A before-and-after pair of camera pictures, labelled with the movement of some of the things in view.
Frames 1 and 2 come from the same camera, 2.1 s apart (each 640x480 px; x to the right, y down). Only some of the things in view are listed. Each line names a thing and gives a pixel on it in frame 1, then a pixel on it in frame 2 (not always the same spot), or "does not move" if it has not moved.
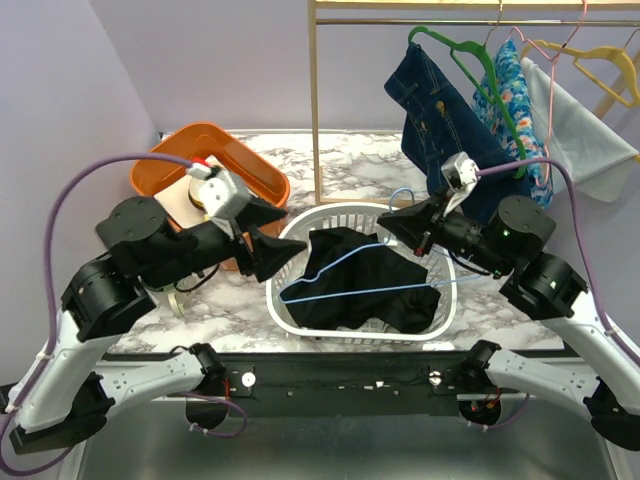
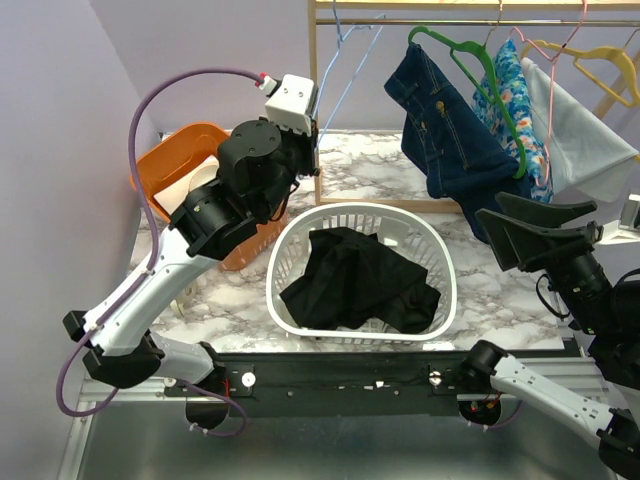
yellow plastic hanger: [592, 52] does not move
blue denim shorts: [443, 114] does not move
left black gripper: [271, 253] → [308, 144]
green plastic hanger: [492, 95] does not move
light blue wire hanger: [282, 295] → [339, 41]
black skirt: [351, 280] does not move
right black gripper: [420, 224] → [513, 240]
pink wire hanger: [552, 60] does not move
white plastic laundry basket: [361, 217] does not move
